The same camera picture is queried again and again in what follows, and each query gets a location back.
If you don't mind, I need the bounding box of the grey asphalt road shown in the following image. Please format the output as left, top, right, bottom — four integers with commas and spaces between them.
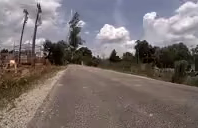
26, 64, 198, 128

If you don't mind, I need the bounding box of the tall tree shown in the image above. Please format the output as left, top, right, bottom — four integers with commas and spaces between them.
67, 11, 85, 51

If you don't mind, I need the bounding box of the green grass verge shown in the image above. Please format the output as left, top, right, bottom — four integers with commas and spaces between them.
98, 61, 198, 90

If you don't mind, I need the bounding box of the row of trees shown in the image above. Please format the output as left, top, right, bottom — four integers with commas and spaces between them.
108, 39, 198, 69

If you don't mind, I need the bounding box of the tall leaning pole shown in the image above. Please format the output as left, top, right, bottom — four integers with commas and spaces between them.
17, 8, 30, 65
31, 2, 43, 58

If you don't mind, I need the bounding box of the scaffold structure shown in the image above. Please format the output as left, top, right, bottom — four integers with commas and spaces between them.
11, 39, 45, 64

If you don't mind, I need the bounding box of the green bush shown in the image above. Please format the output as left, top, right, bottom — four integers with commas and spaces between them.
172, 59, 190, 84

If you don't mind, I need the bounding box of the pale gravel strip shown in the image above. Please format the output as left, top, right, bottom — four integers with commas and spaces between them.
0, 68, 68, 128

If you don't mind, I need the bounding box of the dry grass verge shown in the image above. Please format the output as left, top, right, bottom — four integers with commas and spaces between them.
0, 63, 66, 118

